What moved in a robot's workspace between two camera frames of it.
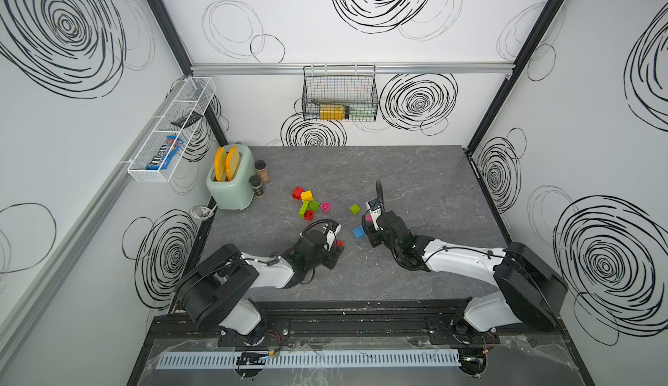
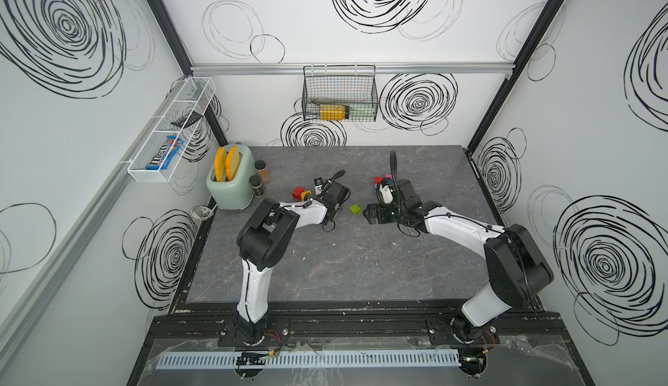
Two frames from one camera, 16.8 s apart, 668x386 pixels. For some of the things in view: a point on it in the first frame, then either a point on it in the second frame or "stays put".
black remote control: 188,120 stays put
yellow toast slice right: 232,163 stays put
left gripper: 333,253 -> 337,209
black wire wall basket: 340,92 stays put
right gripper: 372,232 -> 381,208
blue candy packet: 164,154 stays put
